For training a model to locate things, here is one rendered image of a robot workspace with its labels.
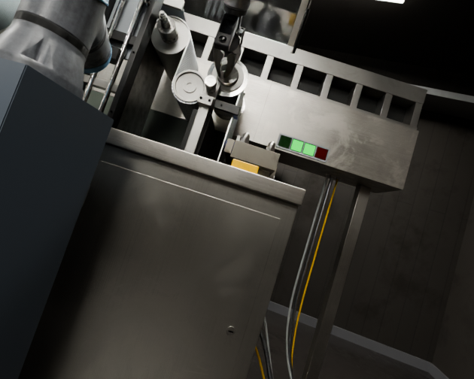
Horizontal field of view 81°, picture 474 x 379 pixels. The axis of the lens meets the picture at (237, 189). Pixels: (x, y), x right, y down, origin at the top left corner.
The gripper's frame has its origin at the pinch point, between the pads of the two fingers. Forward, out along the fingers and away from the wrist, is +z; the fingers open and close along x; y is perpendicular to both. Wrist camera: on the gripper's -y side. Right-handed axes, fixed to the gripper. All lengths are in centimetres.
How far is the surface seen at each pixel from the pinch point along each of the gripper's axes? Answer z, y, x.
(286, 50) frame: 3, 54, -19
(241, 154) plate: 16.0, -18.7, -15.0
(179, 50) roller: -0.2, 7.7, 18.6
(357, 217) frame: 58, 13, -81
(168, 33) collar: -5.6, 5.0, 21.9
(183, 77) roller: 5.5, 0.3, 13.6
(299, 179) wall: 139, 128, -73
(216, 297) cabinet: 24, -64, -20
